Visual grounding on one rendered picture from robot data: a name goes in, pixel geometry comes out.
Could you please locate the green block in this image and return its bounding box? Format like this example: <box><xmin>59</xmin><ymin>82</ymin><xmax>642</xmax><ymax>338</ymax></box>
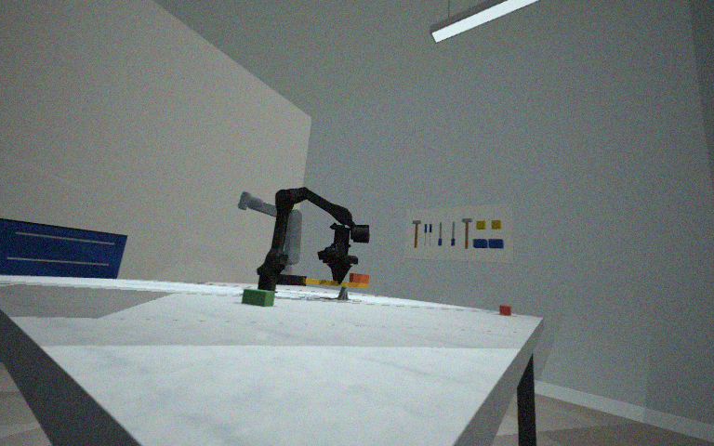
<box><xmin>241</xmin><ymin>289</ymin><xmax>275</xmax><ymax>307</ymax></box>

